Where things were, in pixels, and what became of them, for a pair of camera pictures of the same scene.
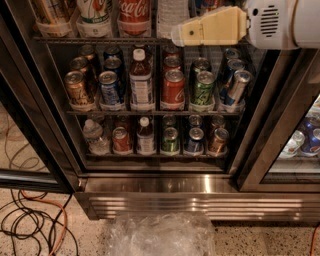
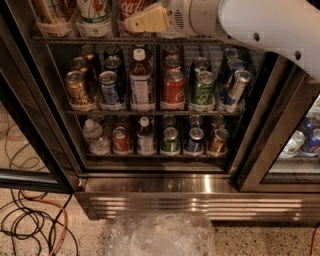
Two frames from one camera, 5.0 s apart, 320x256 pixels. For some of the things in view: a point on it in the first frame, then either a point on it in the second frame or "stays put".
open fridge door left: (36, 148) stays put
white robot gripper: (270, 25) → (182, 16)
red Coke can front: (173, 90) stays put
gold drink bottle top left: (54, 17) stays put
